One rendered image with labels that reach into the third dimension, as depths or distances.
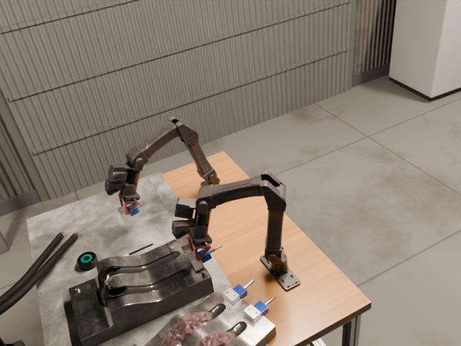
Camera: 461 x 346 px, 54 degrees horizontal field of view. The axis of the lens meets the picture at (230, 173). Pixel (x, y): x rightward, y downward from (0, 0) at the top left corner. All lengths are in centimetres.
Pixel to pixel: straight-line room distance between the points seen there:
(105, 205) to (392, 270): 172
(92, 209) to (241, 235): 78
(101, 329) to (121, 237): 53
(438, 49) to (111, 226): 324
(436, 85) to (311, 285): 311
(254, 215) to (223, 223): 14
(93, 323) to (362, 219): 205
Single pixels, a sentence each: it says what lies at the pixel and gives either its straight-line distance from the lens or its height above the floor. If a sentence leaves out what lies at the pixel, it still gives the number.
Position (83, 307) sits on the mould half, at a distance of 181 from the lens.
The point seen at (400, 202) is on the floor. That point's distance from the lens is 340.
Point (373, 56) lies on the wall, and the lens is 495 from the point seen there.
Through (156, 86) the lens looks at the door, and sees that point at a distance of 370.
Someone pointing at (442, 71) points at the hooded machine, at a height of 31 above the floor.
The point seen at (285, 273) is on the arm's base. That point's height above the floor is 81.
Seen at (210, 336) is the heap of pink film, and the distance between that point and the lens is 153.
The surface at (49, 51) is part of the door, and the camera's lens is 344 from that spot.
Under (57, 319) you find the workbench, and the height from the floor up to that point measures 80.
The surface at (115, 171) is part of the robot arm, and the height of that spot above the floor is 116.
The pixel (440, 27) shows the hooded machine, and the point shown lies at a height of 72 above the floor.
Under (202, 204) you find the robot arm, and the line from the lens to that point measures 154.
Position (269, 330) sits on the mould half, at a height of 86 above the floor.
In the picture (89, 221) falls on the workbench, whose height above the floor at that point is 80.
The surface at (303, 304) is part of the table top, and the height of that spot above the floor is 80.
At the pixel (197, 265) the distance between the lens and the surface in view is 171.
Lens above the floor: 217
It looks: 36 degrees down
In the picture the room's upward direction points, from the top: 8 degrees counter-clockwise
